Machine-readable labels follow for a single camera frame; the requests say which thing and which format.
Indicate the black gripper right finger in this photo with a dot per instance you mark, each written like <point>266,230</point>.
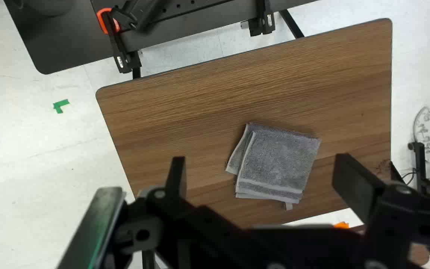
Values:
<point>357,183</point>

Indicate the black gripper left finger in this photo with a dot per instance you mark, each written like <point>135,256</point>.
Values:
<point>176,179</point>

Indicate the grey towel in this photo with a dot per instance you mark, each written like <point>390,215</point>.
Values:
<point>276,164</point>

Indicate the small orange clamp tip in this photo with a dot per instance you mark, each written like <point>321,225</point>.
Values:
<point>342,225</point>

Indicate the black thin stand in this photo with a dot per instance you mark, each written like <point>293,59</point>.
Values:
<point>418,162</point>

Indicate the green tape floor mark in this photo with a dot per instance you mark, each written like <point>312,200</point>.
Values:
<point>60,106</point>

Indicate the black metal strut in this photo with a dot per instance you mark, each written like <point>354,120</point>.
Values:
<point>293,25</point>

